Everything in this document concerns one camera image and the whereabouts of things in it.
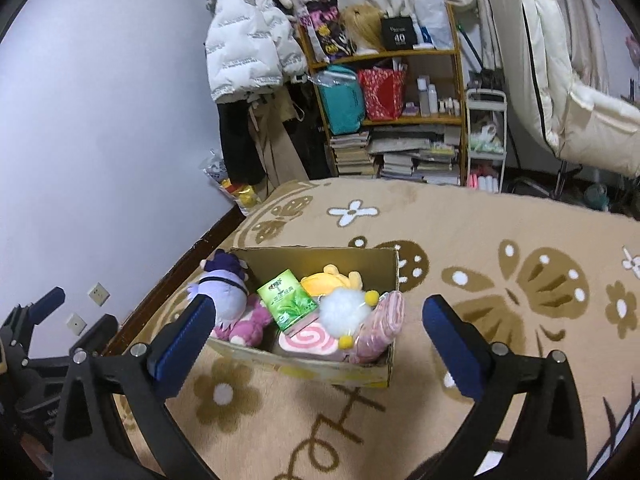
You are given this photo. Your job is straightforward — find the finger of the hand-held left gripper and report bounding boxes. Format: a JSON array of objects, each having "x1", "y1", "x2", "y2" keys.
[
  {"x1": 5, "y1": 286, "x2": 67, "y2": 347},
  {"x1": 25, "y1": 313, "x2": 120, "y2": 367}
]

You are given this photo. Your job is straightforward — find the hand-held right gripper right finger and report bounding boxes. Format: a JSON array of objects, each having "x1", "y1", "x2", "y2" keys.
[{"x1": 421, "y1": 294, "x2": 588, "y2": 480}]

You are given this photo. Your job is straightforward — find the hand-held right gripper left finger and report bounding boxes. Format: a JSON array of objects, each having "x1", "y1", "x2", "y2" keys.
[{"x1": 52, "y1": 294, "x2": 218, "y2": 480}]

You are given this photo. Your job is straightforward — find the purple plush doll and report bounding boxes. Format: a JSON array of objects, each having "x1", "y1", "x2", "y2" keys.
[{"x1": 186, "y1": 248, "x2": 251, "y2": 325}]

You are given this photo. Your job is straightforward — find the green tissue pack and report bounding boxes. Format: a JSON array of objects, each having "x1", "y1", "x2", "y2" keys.
[{"x1": 256, "y1": 269, "x2": 319, "y2": 332}]

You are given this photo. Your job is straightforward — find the white fluffy plush ball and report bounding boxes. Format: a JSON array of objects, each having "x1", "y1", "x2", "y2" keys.
[{"x1": 317, "y1": 287, "x2": 382, "y2": 350}]

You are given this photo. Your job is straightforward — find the pink swirl roll plush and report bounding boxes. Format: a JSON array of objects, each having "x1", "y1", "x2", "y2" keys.
[{"x1": 277, "y1": 321, "x2": 353, "y2": 362}]

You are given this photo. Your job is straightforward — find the cardboard box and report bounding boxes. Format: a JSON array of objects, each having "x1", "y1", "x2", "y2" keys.
[{"x1": 207, "y1": 242, "x2": 401, "y2": 389}]

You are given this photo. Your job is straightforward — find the yellow plush toy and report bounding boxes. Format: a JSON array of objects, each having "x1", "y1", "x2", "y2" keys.
[{"x1": 300, "y1": 264, "x2": 364, "y2": 299}]

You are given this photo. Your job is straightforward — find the pink plush bear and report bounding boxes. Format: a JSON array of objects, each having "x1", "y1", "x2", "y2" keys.
[{"x1": 210, "y1": 295, "x2": 274, "y2": 347}]

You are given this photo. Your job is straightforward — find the pink folded towel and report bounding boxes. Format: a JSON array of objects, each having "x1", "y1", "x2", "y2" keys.
[{"x1": 348, "y1": 290, "x2": 406, "y2": 365}]

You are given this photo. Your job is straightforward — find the beige flower patterned blanket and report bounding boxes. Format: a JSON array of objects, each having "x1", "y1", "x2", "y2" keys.
[{"x1": 112, "y1": 177, "x2": 640, "y2": 480}]

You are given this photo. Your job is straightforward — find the clear plastic bag of toys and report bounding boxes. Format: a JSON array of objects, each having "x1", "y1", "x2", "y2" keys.
[{"x1": 202, "y1": 150, "x2": 263, "y2": 216}]

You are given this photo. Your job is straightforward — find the pile of magazines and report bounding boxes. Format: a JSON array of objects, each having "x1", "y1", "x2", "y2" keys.
[{"x1": 367, "y1": 125, "x2": 462, "y2": 186}]

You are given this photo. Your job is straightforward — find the black hanging coat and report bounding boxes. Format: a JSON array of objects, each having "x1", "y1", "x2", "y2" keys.
[{"x1": 217, "y1": 99, "x2": 267, "y2": 186}]

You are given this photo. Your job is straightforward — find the beige hanging garment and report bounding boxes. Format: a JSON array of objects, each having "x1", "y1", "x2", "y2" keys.
[{"x1": 247, "y1": 87, "x2": 311, "y2": 196}]

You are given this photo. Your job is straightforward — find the white trolley cart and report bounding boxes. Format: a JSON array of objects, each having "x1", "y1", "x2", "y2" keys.
[{"x1": 465, "y1": 88, "x2": 509, "y2": 195}]

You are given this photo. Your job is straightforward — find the stack of books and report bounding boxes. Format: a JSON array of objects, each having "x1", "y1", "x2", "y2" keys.
[{"x1": 330, "y1": 131, "x2": 374, "y2": 177}]

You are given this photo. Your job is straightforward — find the black hanging garment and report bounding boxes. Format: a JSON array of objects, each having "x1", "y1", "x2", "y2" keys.
[{"x1": 287, "y1": 82, "x2": 333, "y2": 181}]

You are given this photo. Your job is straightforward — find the white cosmetic bottles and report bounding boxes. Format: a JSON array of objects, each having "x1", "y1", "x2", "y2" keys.
[{"x1": 417, "y1": 75, "x2": 439, "y2": 116}]

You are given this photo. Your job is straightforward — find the red patterned bag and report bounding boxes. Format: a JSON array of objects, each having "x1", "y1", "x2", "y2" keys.
[{"x1": 357, "y1": 62, "x2": 407, "y2": 122}]

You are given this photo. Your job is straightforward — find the teal bag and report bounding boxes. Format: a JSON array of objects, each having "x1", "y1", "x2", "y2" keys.
[{"x1": 312, "y1": 66, "x2": 366, "y2": 136}]

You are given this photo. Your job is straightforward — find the wooden shelf rack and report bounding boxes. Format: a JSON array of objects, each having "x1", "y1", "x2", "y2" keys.
[{"x1": 297, "y1": 2, "x2": 469, "y2": 187}]

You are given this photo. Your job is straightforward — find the white puffer jacket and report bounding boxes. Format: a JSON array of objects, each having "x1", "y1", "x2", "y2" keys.
[{"x1": 206, "y1": 0, "x2": 309, "y2": 105}]

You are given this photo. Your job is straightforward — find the black gift box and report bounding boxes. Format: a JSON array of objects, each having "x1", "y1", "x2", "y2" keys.
[{"x1": 381, "y1": 14, "x2": 419, "y2": 51}]

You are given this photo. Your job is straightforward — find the blonde wig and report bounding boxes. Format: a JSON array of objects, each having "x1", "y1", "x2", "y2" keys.
[{"x1": 341, "y1": 4, "x2": 386, "y2": 55}]

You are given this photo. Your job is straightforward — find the white plastic bag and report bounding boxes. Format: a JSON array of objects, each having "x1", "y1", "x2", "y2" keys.
[{"x1": 411, "y1": 0, "x2": 454, "y2": 50}]

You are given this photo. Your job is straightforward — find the purple black printed bag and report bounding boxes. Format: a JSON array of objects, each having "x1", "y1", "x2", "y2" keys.
[{"x1": 300, "y1": 0, "x2": 354, "y2": 61}]

